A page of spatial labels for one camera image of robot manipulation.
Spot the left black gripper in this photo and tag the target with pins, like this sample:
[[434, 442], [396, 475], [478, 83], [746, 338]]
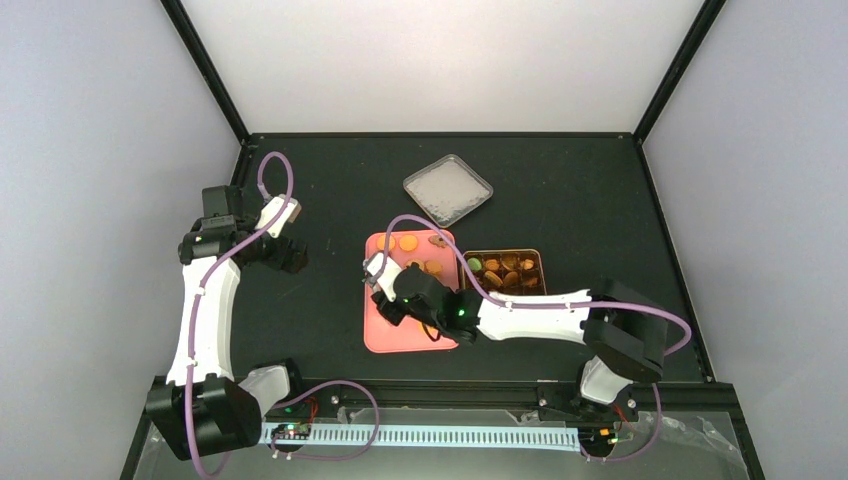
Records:
[[294, 254]]

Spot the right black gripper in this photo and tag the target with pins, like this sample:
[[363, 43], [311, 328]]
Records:
[[392, 315]]

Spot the pink plastic tray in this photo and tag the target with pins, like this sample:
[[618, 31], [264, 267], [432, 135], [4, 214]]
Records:
[[410, 336]]

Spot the green round cookie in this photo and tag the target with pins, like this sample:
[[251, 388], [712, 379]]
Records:
[[475, 264]]

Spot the gold cookie tin box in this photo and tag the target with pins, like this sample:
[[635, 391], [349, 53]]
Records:
[[521, 269]]

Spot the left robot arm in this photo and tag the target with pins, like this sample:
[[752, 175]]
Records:
[[201, 408]]

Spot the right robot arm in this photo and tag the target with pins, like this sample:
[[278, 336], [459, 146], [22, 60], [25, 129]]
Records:
[[627, 340]]

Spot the beige round cookie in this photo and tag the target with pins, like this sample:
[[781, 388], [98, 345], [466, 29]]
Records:
[[433, 267]]

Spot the brown flower cookie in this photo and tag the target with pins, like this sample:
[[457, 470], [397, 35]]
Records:
[[439, 241]]

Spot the clear plastic lid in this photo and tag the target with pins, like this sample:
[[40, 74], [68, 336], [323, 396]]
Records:
[[447, 190]]

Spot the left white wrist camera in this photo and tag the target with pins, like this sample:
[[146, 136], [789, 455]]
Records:
[[276, 214]]

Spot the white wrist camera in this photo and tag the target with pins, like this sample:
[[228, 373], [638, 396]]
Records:
[[276, 214], [381, 273]]

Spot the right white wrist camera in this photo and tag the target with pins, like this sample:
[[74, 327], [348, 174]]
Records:
[[381, 273]]

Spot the white slotted cable duct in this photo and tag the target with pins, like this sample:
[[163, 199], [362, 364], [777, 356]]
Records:
[[437, 436]]

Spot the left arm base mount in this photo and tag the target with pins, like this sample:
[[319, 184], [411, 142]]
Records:
[[311, 401]]

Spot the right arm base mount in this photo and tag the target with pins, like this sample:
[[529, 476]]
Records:
[[561, 401]]

